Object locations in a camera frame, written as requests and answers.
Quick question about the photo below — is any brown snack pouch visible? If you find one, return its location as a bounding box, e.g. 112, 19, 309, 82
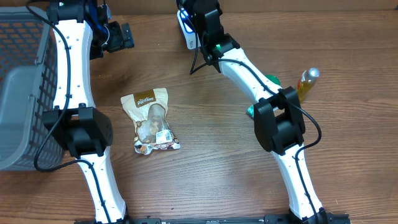
121, 88, 180, 156

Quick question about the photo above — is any yellow dish soap bottle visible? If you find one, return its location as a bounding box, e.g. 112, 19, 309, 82
296, 67, 320, 102

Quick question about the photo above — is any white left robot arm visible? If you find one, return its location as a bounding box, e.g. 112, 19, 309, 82
43, 0, 134, 223

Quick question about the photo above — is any white barcode scanner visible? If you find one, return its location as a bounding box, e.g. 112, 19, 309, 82
177, 9, 201, 50

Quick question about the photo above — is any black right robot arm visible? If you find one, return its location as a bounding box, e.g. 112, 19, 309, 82
176, 0, 328, 223

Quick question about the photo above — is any grey plastic basket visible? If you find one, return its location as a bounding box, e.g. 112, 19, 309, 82
1, 7, 63, 171

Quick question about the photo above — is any teal tissue pack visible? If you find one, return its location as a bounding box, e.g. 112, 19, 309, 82
246, 105, 254, 119

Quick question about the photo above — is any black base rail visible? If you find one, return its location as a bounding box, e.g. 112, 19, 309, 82
74, 213, 351, 224

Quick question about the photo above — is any green lid jar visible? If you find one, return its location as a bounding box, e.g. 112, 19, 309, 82
266, 75, 280, 85

